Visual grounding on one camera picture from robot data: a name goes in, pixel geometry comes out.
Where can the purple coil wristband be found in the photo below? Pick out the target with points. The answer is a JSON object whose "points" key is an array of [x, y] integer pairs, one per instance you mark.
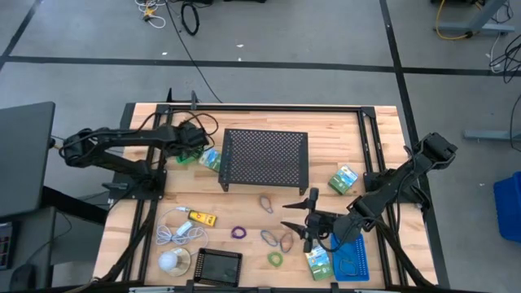
{"points": [[232, 232]]}

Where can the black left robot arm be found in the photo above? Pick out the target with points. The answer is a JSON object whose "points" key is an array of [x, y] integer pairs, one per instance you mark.
{"points": [[122, 134]]}

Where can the blue rubber band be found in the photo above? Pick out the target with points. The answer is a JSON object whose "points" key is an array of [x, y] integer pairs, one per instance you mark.
{"points": [[262, 233], [281, 243], [270, 208]]}

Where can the blue storage bin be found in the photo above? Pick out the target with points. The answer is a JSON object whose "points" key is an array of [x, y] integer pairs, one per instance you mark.
{"points": [[509, 207]]}

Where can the grey side desk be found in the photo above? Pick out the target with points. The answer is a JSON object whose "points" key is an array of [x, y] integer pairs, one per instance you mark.
{"points": [[36, 244]]}

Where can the desk with grey metal legs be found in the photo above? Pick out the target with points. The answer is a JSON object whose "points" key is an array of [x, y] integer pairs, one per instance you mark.
{"points": [[476, 27]]}

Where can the round tan disc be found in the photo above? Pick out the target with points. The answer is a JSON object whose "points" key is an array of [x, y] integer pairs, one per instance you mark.
{"points": [[185, 260]]}

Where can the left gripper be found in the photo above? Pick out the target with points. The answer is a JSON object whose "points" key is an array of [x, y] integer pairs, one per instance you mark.
{"points": [[191, 138]]}

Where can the black computer mouse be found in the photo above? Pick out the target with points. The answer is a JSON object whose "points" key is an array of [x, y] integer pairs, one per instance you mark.
{"points": [[22, 277]]}

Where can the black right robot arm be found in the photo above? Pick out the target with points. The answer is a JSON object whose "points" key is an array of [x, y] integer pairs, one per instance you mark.
{"points": [[390, 186]]}

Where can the black plastic basket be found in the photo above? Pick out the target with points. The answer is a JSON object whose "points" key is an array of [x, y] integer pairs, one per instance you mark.
{"points": [[217, 267]]}

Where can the small yellow crayon box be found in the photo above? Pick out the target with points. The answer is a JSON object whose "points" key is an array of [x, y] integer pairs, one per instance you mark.
{"points": [[202, 218]]}

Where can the white ball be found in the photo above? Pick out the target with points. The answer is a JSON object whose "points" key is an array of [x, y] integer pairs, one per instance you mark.
{"points": [[167, 261]]}

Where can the dark grey monitor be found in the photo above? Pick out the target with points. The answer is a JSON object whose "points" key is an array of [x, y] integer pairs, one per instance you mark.
{"points": [[24, 158]]}

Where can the green coil wristband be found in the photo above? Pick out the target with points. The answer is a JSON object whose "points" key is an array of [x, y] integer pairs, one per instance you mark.
{"points": [[269, 259]]}

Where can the black perforated metal shelf riser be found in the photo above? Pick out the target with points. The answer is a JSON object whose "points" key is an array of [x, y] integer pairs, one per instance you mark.
{"points": [[264, 160]]}

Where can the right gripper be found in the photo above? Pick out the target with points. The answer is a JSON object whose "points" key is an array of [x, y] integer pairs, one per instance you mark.
{"points": [[321, 224]]}

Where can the blue plastic basket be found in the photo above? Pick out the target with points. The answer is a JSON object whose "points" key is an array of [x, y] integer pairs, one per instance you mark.
{"points": [[358, 252]]}

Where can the green crayon box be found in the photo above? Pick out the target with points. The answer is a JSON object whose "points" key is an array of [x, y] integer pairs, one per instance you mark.
{"points": [[319, 264], [210, 159], [343, 179]]}

